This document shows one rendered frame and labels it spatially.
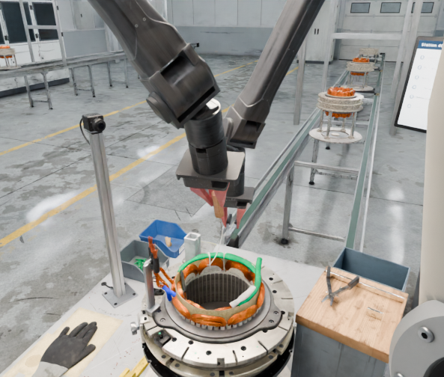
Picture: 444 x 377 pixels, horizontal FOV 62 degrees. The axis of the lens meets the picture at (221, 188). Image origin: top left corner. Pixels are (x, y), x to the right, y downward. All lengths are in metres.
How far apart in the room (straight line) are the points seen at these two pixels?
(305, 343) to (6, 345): 1.89
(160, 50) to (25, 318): 2.28
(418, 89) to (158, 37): 1.25
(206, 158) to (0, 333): 2.16
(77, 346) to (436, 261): 1.06
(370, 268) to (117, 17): 0.87
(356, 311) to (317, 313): 0.08
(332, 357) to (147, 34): 0.71
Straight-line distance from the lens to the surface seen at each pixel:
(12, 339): 2.51
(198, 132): 0.52
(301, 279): 1.39
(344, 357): 0.87
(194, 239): 0.83
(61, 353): 1.19
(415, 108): 1.59
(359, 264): 1.09
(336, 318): 0.85
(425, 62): 1.59
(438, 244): 0.24
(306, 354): 0.91
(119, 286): 1.30
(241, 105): 0.79
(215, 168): 0.57
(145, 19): 0.46
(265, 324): 0.76
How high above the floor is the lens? 1.64
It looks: 26 degrees down
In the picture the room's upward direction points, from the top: straight up
